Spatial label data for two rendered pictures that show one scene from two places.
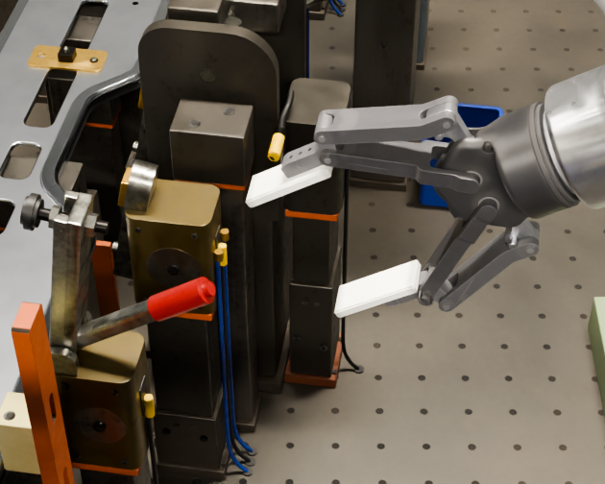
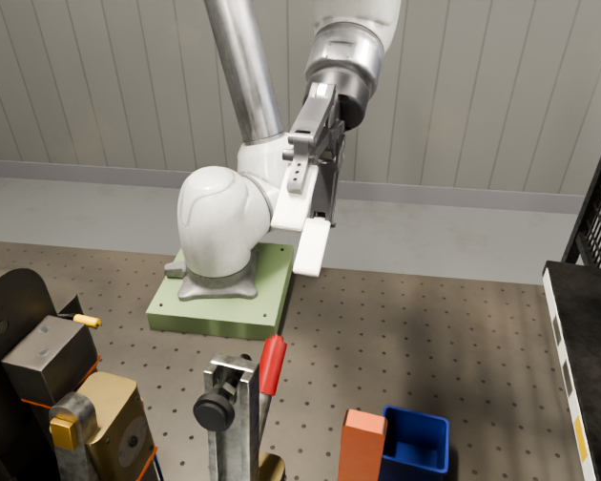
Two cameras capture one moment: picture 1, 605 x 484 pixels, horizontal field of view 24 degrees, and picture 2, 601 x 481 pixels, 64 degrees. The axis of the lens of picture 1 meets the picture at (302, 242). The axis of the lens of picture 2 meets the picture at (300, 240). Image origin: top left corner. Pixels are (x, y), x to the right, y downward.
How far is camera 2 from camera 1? 0.92 m
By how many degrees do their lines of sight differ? 63
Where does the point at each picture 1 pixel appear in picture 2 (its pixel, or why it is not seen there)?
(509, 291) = (107, 355)
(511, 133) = (341, 81)
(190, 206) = (109, 392)
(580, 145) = (371, 58)
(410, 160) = (325, 132)
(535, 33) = not seen: outside the picture
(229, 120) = (57, 329)
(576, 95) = (344, 44)
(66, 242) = (255, 392)
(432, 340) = not seen: hidden behind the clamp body
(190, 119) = (36, 354)
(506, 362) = (156, 366)
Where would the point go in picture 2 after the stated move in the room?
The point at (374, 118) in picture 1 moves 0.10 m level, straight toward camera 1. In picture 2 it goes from (312, 114) to (417, 120)
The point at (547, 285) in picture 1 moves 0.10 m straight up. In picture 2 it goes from (113, 339) to (102, 305)
